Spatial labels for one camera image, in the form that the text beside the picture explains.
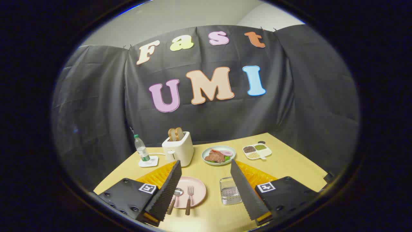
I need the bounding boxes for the white divided dish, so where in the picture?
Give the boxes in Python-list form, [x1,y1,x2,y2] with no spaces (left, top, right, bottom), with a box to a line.
[242,143,272,160]

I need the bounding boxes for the clear plastic water bottle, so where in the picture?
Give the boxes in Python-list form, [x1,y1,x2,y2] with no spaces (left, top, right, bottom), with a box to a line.
[134,134,151,162]

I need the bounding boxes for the metal wire cutlery rack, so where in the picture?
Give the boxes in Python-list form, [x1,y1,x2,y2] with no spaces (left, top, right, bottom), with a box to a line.
[220,177,242,205]

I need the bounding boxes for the cream white toaster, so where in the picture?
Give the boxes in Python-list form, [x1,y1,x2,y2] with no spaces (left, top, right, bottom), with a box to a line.
[162,131,194,167]

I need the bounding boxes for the pink round plate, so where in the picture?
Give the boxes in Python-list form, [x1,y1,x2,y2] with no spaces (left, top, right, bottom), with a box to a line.
[172,176,207,209]

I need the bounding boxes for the brown meat slices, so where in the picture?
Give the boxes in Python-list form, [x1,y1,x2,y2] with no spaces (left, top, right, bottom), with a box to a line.
[205,150,226,163]

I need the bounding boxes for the wooden handled fork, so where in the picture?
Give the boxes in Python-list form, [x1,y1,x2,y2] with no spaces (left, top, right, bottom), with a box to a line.
[185,185,194,216]

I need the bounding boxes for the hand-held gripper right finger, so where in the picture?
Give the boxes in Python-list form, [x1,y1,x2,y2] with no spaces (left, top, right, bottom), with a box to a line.
[230,159,319,226]

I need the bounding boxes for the white square coaster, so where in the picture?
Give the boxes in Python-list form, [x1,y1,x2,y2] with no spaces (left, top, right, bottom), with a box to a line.
[138,156,159,168]

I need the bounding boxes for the pale green food plate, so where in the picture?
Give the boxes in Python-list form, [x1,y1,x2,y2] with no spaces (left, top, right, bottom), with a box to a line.
[201,145,236,166]

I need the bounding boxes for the wooden handled spoon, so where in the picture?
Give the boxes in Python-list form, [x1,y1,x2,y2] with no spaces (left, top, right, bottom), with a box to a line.
[166,188,184,215]

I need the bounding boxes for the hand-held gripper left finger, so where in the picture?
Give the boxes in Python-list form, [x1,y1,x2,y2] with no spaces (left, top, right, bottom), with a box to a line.
[98,160,183,227]

